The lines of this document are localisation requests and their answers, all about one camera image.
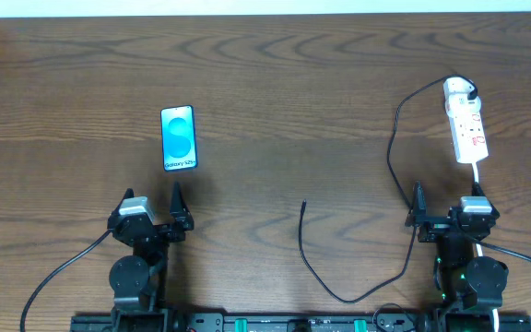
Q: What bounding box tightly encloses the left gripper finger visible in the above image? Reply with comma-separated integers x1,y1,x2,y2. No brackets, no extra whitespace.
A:
118,188,134,208
170,182,193,226

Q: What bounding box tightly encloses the blue Galaxy smartphone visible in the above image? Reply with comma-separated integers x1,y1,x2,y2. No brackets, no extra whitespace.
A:
160,105,198,172

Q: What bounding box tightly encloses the black charging cable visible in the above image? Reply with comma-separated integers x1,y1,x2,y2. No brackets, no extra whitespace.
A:
298,73,479,305

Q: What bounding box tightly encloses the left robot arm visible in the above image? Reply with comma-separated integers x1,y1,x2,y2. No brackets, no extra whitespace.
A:
107,183,195,332

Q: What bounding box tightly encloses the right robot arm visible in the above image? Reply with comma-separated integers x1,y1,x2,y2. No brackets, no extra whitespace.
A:
406,183,509,332

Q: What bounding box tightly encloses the white USB charger adapter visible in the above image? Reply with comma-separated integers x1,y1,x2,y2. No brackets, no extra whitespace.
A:
444,93,481,118

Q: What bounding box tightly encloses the white power strip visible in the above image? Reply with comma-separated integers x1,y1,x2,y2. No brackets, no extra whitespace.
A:
442,77,489,164

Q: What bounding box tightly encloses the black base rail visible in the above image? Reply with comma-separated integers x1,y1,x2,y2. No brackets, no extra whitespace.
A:
70,312,531,332

